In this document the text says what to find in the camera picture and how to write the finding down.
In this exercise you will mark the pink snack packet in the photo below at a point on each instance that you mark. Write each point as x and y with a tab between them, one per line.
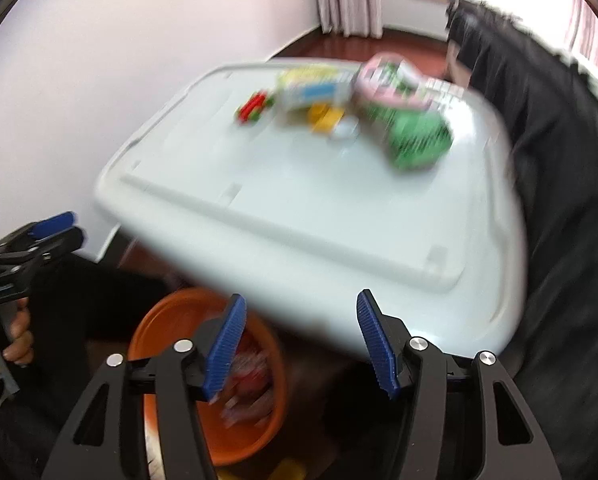
384	82

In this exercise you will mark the green snack packet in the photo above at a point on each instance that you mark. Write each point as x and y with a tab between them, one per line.
414	137

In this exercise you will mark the white plastic storage box lid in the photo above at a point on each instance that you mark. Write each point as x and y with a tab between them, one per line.
299	220

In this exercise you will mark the pink curtain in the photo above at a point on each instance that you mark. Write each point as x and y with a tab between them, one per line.
594	40

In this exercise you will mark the person's left hand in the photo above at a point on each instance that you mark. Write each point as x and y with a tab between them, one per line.
19	337

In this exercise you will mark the red green small toy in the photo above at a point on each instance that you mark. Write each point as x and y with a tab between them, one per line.
253	106

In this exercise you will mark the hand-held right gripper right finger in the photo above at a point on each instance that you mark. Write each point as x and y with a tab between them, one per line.
377	352

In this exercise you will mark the black cloth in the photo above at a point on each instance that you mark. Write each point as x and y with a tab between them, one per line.
554	210

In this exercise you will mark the white yellow and blue box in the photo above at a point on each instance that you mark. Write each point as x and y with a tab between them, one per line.
314	87

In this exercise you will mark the yellow small block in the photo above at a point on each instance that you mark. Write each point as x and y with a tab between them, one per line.
324	119

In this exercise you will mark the red and white wrappers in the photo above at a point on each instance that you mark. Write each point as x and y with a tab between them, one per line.
246	385

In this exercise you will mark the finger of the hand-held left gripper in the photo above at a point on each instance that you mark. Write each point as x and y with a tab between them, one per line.
54	222
66	241

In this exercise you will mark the small white wrapper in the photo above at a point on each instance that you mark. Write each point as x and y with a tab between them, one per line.
344	130

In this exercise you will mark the yellow object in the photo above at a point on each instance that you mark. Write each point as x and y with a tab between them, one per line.
290	470

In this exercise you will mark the white striped packet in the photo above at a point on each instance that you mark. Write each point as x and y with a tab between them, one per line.
444	94

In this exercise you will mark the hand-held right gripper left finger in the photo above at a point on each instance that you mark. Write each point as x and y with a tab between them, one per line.
225	352

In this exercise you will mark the orange plastic basin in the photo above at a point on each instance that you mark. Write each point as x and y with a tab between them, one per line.
179	325

